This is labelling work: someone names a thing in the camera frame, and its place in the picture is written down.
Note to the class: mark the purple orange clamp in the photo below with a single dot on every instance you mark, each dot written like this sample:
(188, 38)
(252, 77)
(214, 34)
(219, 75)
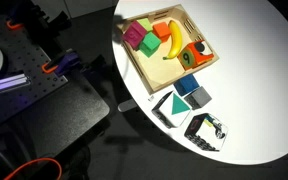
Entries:
(61, 63)

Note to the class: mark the orange foam cube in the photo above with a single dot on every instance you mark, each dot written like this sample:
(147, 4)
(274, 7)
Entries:
(161, 31)

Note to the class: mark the orange clamp far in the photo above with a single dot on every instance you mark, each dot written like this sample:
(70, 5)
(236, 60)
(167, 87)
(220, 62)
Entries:
(13, 26)

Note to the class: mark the white table leg base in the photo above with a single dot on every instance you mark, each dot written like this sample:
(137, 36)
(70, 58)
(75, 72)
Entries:
(127, 105)

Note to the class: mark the small white tag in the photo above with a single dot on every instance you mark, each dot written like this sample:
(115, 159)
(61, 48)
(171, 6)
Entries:
(151, 98)

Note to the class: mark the yellow banana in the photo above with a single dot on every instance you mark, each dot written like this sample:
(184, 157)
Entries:
(176, 37)

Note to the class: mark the black white patterned cube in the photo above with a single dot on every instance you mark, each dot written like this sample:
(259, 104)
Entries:
(206, 132)

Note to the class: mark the magenta foam cube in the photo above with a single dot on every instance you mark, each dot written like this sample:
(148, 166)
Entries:
(134, 34)

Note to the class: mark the light green foam cube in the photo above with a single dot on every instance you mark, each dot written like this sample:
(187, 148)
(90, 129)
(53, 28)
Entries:
(145, 23)

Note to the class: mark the orange plush number block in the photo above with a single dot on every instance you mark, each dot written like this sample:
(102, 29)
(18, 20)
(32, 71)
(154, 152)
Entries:
(195, 54)

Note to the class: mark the black side table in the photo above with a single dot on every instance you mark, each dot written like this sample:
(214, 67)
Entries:
(54, 124)

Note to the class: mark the silver aluminium rail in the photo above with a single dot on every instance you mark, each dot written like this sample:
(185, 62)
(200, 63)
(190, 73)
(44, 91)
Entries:
(13, 81)

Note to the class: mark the wooden tray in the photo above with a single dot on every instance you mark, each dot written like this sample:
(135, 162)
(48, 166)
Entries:
(155, 72)

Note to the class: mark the grey foam cube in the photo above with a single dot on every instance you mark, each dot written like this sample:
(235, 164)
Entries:
(198, 98)

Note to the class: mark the blue foam cube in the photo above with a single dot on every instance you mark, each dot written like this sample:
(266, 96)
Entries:
(186, 85)

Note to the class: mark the black perforated mounting board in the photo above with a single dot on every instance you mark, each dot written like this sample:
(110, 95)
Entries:
(24, 57)

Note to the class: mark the white cube teal triangle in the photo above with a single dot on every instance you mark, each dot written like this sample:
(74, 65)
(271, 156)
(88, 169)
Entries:
(171, 110)

